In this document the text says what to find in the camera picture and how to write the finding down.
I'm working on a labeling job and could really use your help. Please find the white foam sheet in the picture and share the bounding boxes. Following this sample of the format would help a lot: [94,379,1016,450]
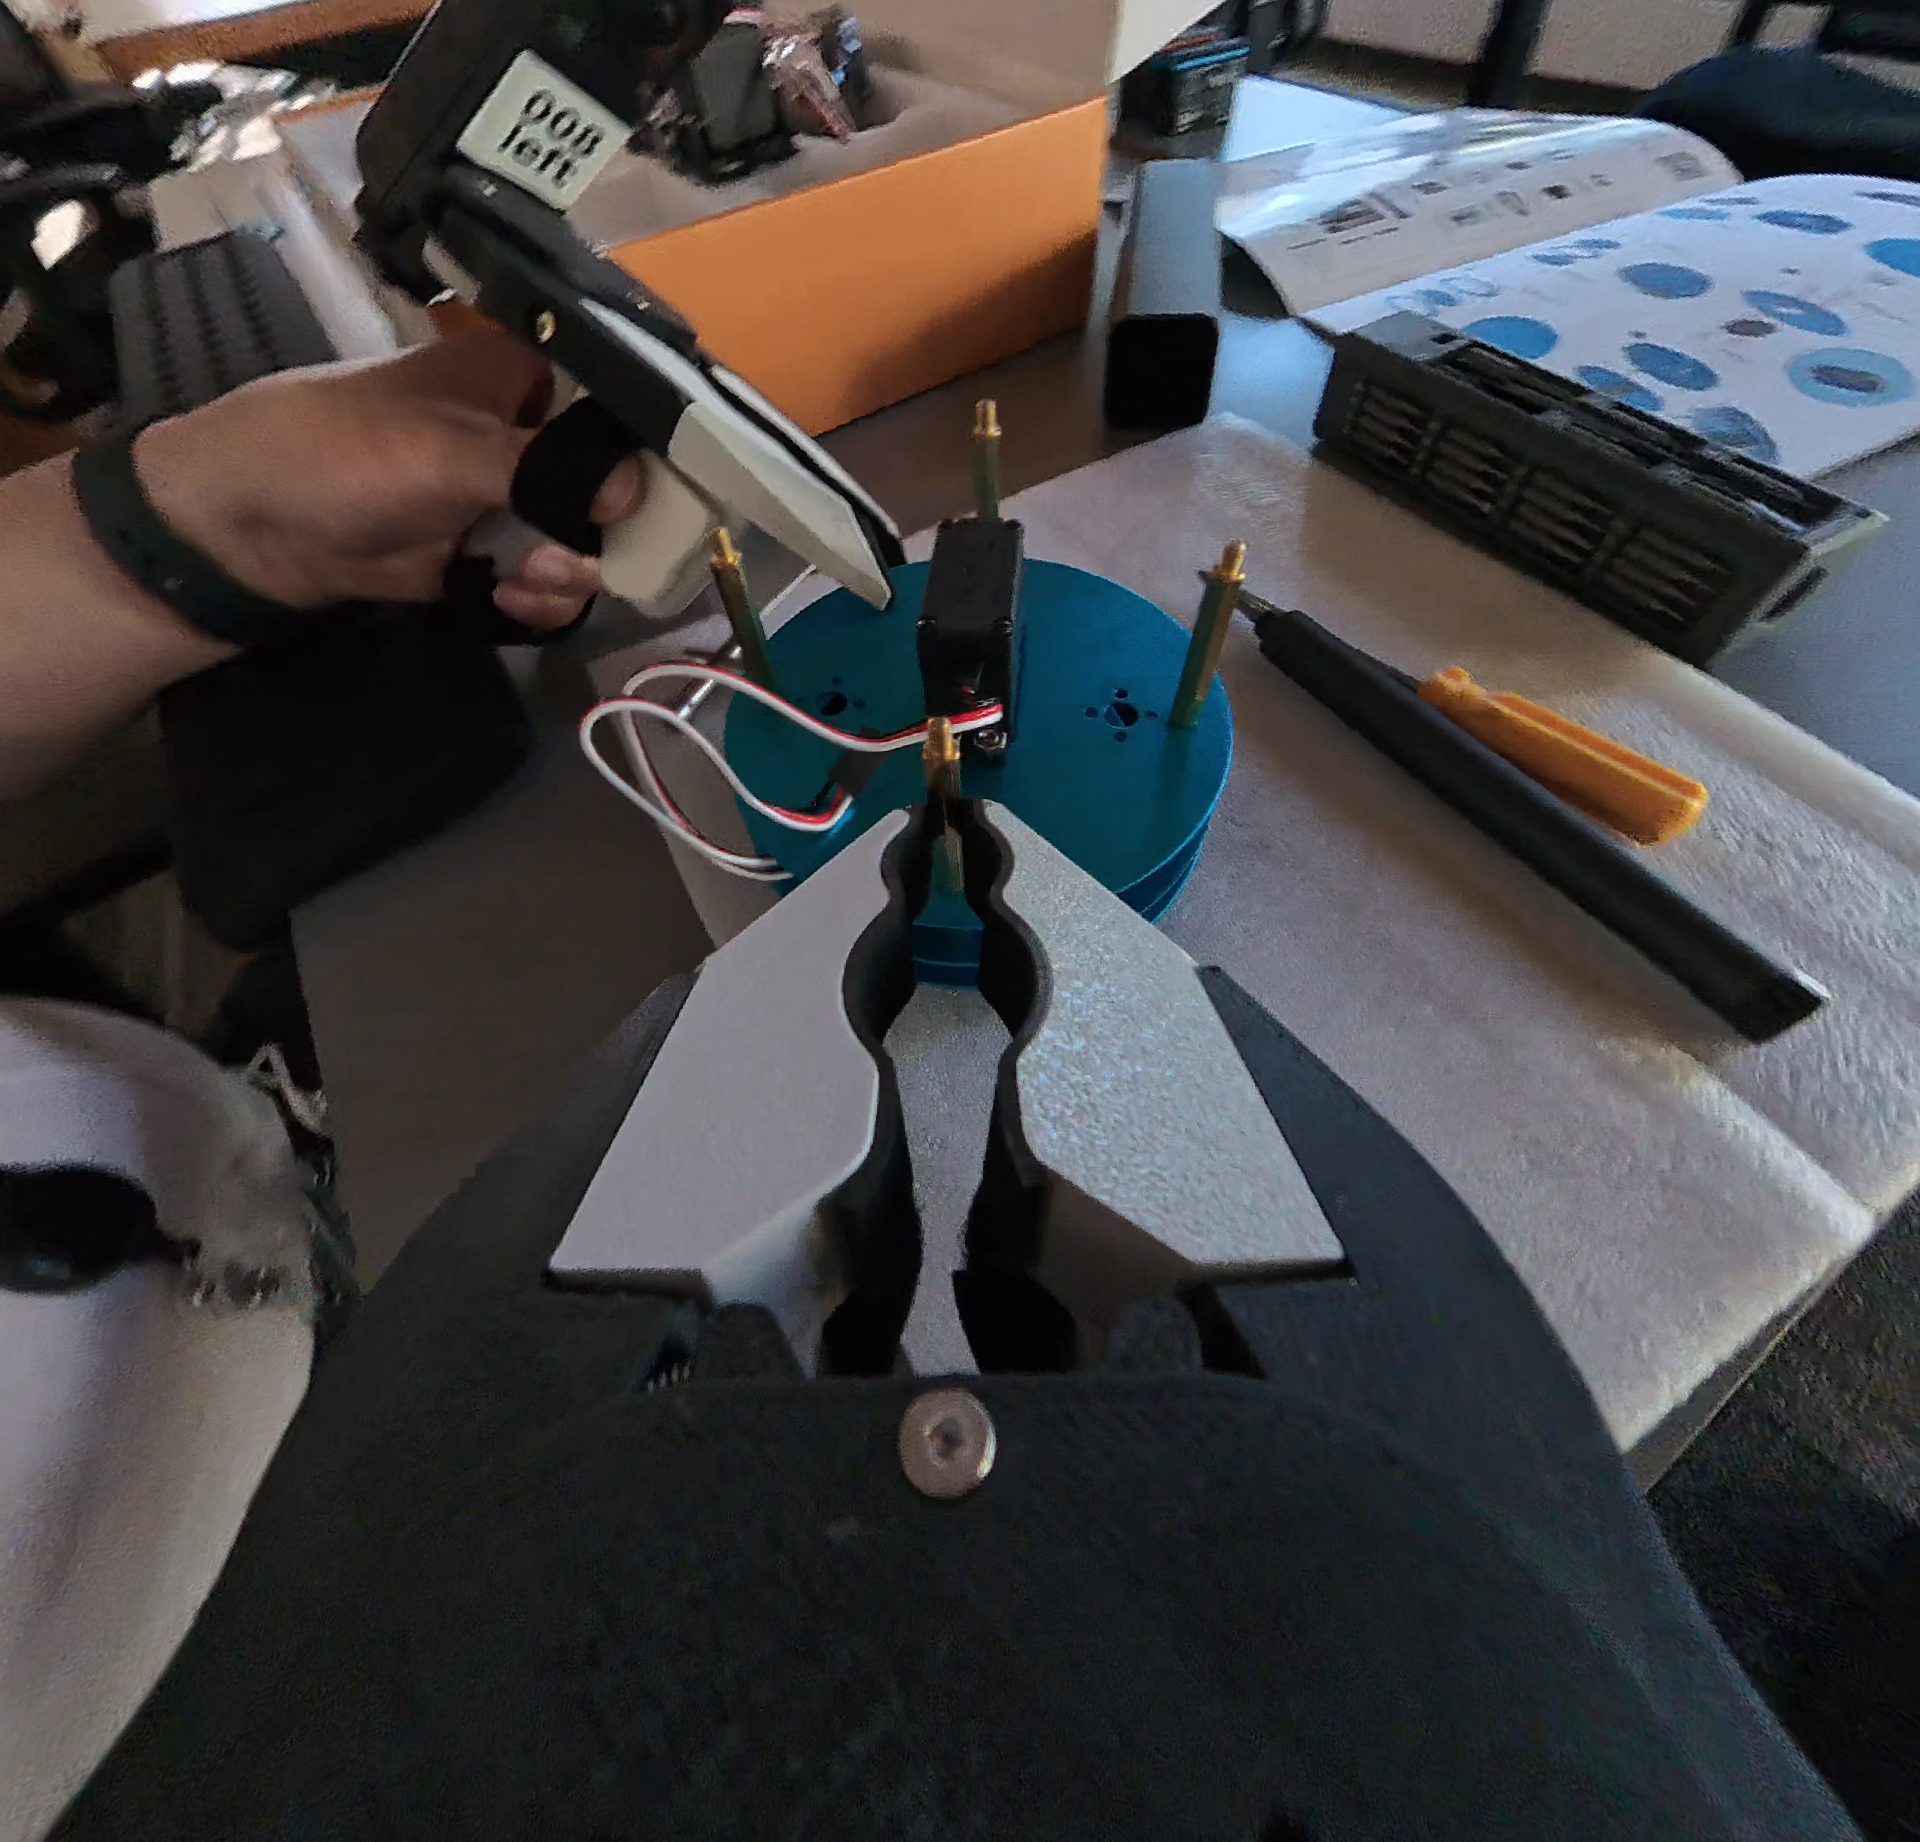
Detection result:
[586,414,1920,1441]

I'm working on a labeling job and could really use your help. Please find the red white black servo cable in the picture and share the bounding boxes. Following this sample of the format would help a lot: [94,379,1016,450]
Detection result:
[584,657,1006,880]

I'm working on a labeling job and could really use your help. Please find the dark grey case sleeve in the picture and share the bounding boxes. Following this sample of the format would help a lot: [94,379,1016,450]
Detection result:
[1101,163,1223,427]

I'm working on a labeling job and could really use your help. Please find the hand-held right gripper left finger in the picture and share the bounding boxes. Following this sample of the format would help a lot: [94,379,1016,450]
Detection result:
[546,808,923,1375]

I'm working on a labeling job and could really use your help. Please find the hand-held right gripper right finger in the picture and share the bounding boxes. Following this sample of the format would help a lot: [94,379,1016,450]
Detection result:
[959,804,1349,1375]

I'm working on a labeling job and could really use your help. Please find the black perforated box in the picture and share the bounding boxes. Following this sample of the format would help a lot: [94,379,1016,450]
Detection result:
[157,604,534,952]

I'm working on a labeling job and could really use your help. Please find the black screwdriver bit tray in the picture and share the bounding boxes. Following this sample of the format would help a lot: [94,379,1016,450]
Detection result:
[1312,309,1891,667]

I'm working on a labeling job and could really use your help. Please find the blue round base plate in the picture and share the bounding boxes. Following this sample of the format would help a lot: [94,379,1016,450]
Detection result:
[723,560,1235,990]

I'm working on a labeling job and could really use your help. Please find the orange handled screwdriver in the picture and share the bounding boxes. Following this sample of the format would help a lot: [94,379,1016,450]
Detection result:
[1417,667,1710,847]

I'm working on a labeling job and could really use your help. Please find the black badge reel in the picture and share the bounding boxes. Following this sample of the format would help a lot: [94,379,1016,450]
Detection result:
[0,1168,197,1296]

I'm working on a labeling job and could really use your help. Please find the black wristband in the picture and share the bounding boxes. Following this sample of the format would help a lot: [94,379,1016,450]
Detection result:
[71,421,257,650]

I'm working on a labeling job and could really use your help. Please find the person's white shirt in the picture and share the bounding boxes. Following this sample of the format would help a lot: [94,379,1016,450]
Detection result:
[0,993,354,1842]

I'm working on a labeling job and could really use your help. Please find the dark blue office chair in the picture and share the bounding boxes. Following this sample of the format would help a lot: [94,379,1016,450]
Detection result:
[1635,50,1920,186]

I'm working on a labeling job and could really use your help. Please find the black servo motor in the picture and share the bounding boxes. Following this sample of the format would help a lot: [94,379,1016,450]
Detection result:
[915,517,1032,746]

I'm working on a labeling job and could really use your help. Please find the black robot parts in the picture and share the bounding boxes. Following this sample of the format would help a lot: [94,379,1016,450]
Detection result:
[660,13,879,186]

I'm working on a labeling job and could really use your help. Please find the white foam box insert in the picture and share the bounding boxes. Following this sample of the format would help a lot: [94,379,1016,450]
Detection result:
[577,58,1113,247]

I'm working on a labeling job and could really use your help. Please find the black keyboard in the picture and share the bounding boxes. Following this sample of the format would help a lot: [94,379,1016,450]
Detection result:
[112,229,339,419]

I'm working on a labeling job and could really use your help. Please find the black precision screwdriver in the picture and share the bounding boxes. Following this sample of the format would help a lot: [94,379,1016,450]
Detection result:
[1237,598,1830,1042]

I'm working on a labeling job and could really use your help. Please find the person's left forearm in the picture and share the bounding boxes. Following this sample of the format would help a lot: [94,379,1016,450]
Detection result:
[0,448,248,809]

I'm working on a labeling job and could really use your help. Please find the printed instruction manual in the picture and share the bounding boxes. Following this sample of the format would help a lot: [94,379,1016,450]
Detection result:
[1216,109,1920,480]

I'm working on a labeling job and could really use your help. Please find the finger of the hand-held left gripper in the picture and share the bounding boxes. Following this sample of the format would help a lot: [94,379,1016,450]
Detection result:
[667,388,894,615]
[575,287,904,579]

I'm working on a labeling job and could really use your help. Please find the person's left hand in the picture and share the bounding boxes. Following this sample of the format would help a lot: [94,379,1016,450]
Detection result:
[136,335,663,631]

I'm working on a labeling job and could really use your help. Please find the orange cardboard box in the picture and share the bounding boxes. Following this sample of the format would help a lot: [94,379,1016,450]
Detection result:
[601,0,1338,436]

